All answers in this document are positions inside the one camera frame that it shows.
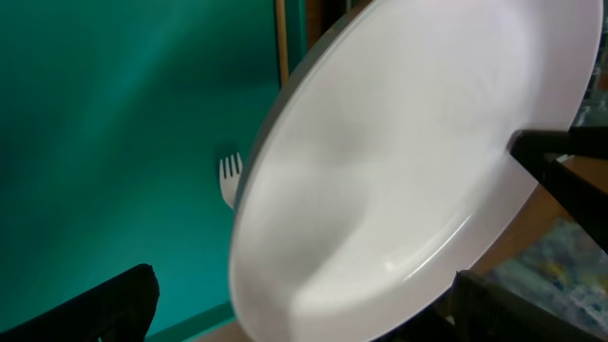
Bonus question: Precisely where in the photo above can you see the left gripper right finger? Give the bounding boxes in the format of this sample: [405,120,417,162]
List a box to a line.
[379,270,600,342]

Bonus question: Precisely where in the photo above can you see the teal plastic tray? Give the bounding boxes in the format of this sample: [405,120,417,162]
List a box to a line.
[1,0,279,341]

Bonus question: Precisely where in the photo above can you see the wooden chopstick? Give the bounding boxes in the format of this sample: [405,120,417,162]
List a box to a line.
[275,0,290,86]

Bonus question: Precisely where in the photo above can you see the white plastic fork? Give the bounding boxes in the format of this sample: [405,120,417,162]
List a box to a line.
[219,153,243,209]

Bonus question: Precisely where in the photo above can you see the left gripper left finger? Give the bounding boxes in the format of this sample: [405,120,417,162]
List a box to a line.
[1,264,160,341]

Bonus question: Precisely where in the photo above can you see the white round plate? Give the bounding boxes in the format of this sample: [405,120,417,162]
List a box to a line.
[229,0,603,341]

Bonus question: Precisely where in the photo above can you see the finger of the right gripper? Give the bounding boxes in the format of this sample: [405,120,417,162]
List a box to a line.
[509,126,607,250]

